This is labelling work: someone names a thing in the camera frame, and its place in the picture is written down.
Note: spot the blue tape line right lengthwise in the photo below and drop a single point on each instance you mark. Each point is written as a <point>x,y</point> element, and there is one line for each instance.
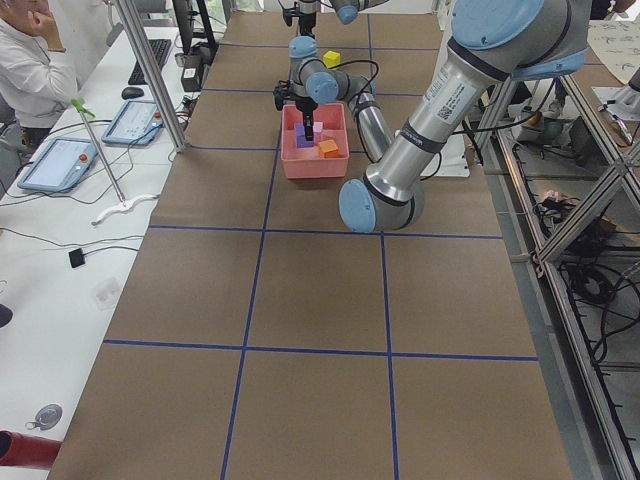
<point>390,358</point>

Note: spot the reacher grabber stick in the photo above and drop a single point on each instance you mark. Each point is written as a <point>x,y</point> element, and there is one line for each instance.
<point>123,205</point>

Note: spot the aluminium frame rack right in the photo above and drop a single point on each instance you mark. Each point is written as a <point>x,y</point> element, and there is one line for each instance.
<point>572,223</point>

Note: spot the purple foam block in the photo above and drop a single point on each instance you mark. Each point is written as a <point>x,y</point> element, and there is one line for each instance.
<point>301,140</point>

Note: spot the seated person white shirt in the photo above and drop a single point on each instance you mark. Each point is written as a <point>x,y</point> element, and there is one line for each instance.
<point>38,78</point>

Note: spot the blue tape line nearest crosswise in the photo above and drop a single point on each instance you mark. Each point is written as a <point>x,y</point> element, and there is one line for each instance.
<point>340,352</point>

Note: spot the orange foam block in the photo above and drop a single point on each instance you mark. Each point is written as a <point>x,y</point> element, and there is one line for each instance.
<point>328,149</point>

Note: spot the yellow foam block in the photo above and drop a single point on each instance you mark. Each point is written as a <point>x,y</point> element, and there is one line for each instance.
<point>331,59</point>

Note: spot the teach pendant tablet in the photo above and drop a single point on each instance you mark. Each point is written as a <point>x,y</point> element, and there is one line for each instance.
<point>59,166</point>
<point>137,123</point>

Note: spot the red cylinder object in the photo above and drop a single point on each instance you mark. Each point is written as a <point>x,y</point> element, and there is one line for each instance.
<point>26,451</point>

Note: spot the blue tape line lengthwise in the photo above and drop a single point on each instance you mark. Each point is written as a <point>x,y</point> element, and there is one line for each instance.
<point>390,358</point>
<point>245,344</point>

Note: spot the light pink foam block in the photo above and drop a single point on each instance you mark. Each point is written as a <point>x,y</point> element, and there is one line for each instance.
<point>318,129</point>

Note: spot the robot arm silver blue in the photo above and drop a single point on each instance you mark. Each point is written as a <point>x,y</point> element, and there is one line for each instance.
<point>345,10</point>
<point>491,42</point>

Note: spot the round metal desk grommet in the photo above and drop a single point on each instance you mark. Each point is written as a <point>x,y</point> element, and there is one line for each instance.
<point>46,418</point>

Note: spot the small black square device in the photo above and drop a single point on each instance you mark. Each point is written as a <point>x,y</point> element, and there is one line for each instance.
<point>76,258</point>

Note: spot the near teach pendant tablet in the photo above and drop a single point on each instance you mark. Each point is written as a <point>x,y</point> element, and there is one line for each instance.
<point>59,166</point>

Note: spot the black box on desk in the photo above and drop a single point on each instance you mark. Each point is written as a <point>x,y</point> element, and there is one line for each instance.
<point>195,65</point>

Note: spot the blue tape line middle crosswise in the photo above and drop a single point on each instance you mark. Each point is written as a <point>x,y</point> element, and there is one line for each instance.
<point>323,232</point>

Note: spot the black computer mouse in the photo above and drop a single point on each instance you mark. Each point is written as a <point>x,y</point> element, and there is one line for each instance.
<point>132,92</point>

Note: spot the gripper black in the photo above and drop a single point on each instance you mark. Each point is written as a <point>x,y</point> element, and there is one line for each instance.
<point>304,104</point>
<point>306,20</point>

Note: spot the brown paper table cover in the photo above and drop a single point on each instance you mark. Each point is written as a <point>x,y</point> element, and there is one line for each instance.
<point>163,413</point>

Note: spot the aluminium frame post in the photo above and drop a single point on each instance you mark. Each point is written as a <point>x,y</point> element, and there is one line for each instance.
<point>142,50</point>

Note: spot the pink plastic bin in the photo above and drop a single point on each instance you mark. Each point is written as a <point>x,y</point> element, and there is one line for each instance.
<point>305,163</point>

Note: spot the far teach pendant tablet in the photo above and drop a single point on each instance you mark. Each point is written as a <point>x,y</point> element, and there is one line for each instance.
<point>137,123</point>

